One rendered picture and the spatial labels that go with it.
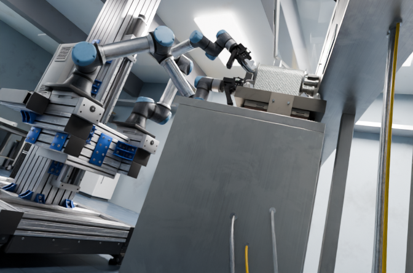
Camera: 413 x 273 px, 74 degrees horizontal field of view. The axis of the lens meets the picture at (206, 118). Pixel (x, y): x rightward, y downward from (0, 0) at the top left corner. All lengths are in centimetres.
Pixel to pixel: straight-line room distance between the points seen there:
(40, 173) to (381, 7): 173
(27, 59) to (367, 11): 786
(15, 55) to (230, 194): 747
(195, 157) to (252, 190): 27
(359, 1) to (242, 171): 69
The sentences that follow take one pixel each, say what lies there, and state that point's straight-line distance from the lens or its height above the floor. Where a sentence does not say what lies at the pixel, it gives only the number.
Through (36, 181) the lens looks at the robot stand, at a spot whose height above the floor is 33.
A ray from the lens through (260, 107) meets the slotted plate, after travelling 127.
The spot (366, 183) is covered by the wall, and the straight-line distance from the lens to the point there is 482.
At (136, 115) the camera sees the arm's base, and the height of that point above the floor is 90.
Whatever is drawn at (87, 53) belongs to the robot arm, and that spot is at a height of 98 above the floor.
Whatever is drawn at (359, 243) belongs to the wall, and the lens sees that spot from 471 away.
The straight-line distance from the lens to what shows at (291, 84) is 153.
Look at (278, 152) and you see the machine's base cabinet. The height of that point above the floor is 74.
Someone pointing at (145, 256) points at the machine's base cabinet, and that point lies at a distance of 118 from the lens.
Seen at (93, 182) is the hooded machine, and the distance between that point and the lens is 614.
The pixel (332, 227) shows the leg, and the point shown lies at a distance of 150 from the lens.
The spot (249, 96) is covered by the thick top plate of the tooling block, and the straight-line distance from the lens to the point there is 128.
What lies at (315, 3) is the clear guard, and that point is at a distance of 190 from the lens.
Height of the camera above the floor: 45
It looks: 18 degrees up
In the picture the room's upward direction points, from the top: 18 degrees clockwise
